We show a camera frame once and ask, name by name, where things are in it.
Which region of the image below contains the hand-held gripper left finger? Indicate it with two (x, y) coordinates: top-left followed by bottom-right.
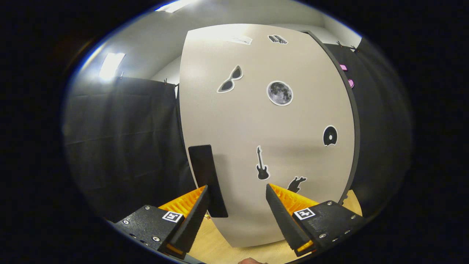
(106, 185), (210, 260)

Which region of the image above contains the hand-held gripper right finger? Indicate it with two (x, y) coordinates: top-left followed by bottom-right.
(266, 183), (369, 257)

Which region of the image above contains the black door handle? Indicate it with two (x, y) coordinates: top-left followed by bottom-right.
(188, 144), (229, 218)

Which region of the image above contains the narrow ceiling light panel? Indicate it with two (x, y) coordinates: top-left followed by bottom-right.
(99, 52), (126, 81)

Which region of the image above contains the black backdrop cloth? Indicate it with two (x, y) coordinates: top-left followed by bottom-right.
(62, 37), (414, 220)

